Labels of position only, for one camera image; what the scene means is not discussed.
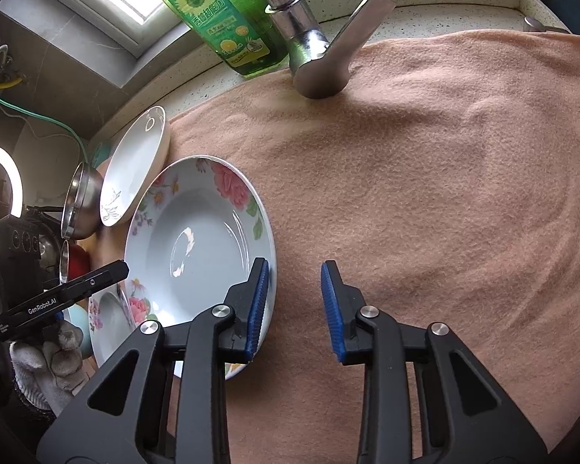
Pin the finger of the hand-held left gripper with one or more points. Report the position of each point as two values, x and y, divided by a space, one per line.
104 278

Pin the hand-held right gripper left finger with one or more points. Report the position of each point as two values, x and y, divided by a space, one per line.
256 309

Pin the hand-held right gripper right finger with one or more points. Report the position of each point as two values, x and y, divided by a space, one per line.
331 309

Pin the red steel bowl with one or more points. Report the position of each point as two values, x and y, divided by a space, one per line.
77 261

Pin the small floral plate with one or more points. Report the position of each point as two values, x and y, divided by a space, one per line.
109 319

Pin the large floral plate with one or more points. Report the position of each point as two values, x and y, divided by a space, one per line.
188 232

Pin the person's left hand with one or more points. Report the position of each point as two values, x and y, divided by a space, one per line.
53 362

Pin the light blue bowl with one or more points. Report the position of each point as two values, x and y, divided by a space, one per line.
80 320

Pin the teal round object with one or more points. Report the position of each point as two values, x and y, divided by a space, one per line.
100 154

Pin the orange towel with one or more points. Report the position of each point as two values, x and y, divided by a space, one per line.
415 179

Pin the yellow pipe fitting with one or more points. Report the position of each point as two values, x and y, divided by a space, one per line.
2 82

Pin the chrome faucet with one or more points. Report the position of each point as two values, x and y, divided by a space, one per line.
309 43

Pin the green dish soap bottle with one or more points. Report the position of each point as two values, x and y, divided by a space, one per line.
217 19

